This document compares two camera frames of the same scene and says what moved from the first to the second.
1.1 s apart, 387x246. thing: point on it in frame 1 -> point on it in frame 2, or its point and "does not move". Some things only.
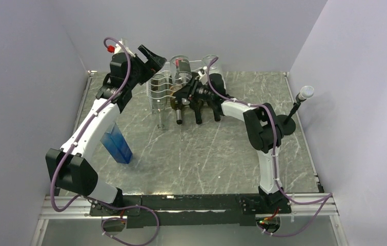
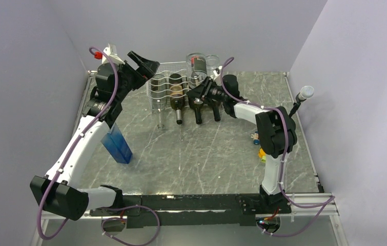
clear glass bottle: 159,84 does not move
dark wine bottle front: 172,90 does not move
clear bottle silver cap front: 181,69 -> 197,70
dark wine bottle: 217,108 does not move
